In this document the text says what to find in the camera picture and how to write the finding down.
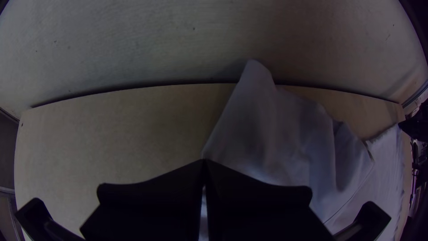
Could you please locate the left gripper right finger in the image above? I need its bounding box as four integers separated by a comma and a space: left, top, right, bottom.
204, 159, 335, 241

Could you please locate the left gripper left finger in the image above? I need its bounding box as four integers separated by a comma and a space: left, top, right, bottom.
79, 159, 204, 241

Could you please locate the light grey t-shirt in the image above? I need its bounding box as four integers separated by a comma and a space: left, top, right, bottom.
199, 59, 410, 241

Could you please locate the metal frame rail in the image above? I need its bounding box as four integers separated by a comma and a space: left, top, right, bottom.
401, 79, 428, 108

